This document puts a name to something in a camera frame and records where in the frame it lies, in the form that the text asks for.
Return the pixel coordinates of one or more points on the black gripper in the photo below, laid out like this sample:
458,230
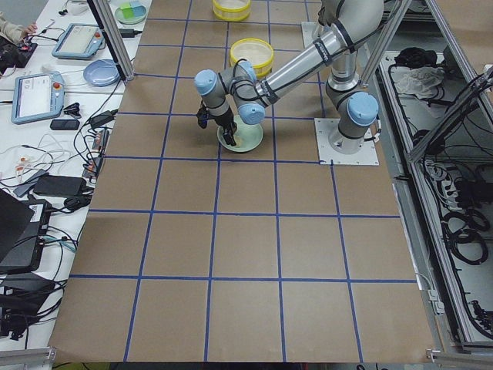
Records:
225,124

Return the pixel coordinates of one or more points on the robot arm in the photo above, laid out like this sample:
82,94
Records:
348,24

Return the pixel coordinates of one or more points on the mint green plate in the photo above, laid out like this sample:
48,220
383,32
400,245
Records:
247,137

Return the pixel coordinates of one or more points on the black power adapter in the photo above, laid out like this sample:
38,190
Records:
129,33

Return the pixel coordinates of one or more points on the green bowl with sponges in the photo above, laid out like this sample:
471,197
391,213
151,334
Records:
131,12

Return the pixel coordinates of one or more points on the far teach pendant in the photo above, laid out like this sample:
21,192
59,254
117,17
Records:
79,41

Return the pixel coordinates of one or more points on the teach pendant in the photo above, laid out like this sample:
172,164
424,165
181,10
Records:
38,97
79,41

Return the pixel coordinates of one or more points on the near teach pendant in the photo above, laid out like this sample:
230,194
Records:
38,97

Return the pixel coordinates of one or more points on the white cloth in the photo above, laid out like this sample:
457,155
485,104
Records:
422,82

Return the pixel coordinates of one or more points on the black laptop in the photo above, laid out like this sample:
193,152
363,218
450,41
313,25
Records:
23,223

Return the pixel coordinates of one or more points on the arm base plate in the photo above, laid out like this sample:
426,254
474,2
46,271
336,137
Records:
312,32
335,149

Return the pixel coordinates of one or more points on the aluminium frame post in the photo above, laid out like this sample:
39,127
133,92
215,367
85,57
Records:
110,31

